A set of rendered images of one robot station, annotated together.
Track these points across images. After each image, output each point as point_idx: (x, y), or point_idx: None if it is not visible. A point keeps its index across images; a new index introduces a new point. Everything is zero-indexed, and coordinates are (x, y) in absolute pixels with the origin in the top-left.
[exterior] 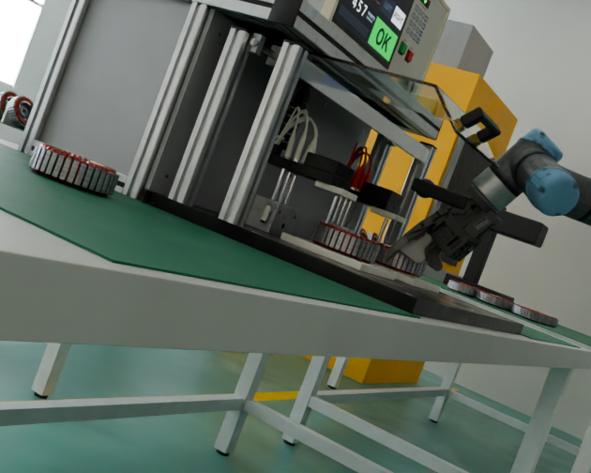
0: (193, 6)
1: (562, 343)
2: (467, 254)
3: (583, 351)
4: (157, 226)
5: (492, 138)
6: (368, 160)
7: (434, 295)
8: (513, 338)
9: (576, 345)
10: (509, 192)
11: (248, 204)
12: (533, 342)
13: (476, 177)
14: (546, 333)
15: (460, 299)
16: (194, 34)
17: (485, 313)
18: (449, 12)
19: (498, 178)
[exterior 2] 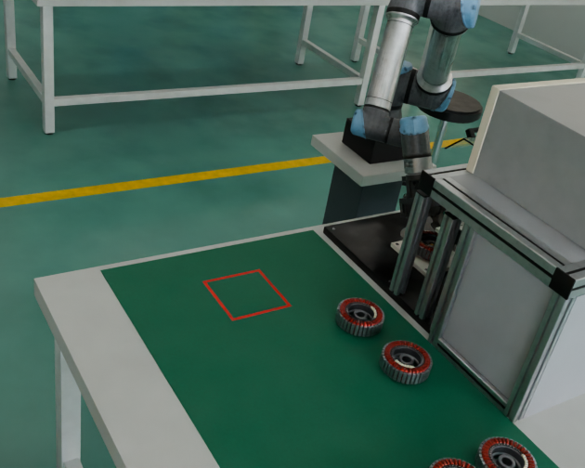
0: None
1: (183, 257)
2: (400, 209)
3: (125, 261)
4: None
5: (466, 135)
6: (453, 244)
7: (426, 226)
8: (374, 214)
9: (105, 271)
10: (415, 158)
11: None
12: (331, 223)
13: (431, 167)
14: (78, 305)
15: (357, 250)
16: None
17: (394, 215)
18: (491, 88)
19: (413, 160)
